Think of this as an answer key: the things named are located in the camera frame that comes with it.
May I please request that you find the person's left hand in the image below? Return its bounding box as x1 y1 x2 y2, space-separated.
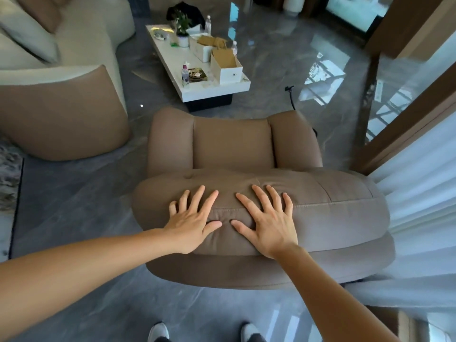
165 185 223 255

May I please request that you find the person's right hand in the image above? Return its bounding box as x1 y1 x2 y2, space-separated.
230 185 299 260

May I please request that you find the brown leather armchair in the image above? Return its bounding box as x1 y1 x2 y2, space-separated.
132 107 396 291

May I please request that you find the person's left forearm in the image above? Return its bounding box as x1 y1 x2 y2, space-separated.
0 228 186 342

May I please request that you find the person's right forearm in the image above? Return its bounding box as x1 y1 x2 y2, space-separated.
271 243 401 342

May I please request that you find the person's right white shoe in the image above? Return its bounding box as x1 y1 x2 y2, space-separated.
240 322 265 342

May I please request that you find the person's white shoe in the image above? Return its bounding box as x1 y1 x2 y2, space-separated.
147 322 170 342
240 322 265 342

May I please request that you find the person's left white shoe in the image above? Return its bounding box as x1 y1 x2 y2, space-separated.
147 322 170 342

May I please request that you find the large white open box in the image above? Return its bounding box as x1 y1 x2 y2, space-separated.
210 50 244 85

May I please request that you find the white sheer curtain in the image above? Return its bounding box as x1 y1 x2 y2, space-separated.
341 112 456 314

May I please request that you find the white coffee table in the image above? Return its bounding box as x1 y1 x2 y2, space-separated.
145 24 252 113

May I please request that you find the cream and brown sofa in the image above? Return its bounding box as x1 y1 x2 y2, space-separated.
0 0 136 162

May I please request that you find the small white open box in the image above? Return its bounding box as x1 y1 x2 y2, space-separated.
188 34 214 63

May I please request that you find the green plant in white pot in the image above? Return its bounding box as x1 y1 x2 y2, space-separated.
172 10 193 48

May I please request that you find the grey patterned rug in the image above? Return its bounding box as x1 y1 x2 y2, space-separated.
0 138 24 261

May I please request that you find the black jacket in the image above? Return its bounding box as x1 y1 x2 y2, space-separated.
166 1 206 31

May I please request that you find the white vase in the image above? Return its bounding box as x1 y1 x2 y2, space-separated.
283 0 306 17

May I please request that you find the cream cushion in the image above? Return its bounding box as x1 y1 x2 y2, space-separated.
0 0 62 64

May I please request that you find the brown cushion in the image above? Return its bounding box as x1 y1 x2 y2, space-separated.
24 0 73 34

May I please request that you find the black cable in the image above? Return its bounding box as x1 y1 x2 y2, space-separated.
285 85 298 111

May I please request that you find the brown wooden door frame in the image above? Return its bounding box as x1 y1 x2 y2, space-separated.
352 63 456 176

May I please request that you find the brown wooden post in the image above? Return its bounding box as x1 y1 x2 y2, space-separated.
364 0 447 58

